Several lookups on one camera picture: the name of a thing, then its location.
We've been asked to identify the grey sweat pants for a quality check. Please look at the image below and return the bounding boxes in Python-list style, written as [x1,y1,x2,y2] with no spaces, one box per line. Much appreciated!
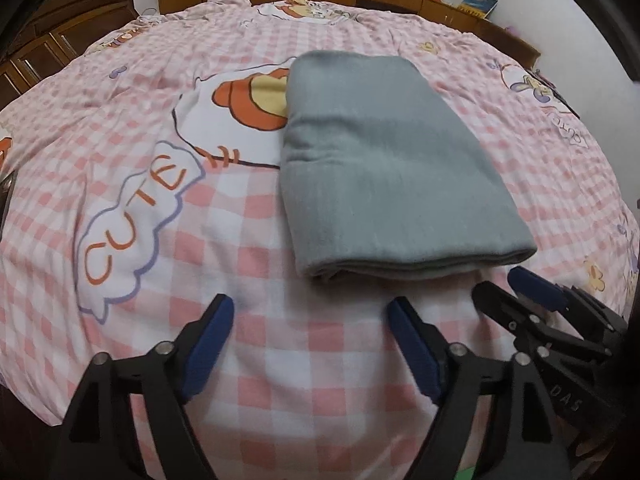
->
[280,51,537,281]

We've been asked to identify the pink checkered bed sheet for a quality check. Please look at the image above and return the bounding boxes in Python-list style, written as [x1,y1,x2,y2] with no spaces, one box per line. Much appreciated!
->
[1,0,639,479]

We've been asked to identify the black smartphone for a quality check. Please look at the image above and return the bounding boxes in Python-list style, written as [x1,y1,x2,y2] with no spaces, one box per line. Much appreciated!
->
[0,170,18,238]

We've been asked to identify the blue book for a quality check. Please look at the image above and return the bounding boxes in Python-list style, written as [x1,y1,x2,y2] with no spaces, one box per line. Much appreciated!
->
[457,0,499,18]

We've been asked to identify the dark wooden headboard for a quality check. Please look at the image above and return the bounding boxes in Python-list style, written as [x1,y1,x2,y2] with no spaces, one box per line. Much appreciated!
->
[1,0,138,106]

